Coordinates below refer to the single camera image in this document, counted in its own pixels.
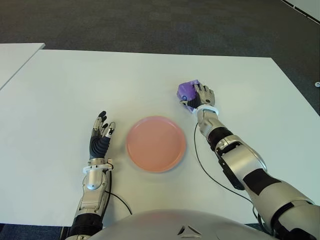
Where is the purple tissue paper pack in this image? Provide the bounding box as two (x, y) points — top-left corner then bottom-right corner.
(176, 79), (201, 115)

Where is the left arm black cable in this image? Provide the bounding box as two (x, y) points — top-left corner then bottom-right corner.
(104, 191), (133, 216)

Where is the silver robot torso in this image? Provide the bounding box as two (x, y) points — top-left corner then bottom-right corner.
(64, 209), (268, 240)

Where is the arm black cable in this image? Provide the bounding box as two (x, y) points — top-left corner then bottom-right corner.
(104, 191), (133, 216)
(193, 121), (258, 213)

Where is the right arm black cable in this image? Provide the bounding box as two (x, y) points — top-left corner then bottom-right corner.
(193, 121), (258, 213)

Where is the pink round plate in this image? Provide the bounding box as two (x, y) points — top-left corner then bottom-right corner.
(125, 115), (187, 173)

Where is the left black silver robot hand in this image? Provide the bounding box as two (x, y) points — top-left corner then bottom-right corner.
(89, 111), (117, 160)

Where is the white side table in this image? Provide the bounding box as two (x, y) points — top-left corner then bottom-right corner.
(0, 43), (46, 91)

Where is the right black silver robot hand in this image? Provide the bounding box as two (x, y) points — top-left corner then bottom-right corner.
(179, 83), (216, 110)

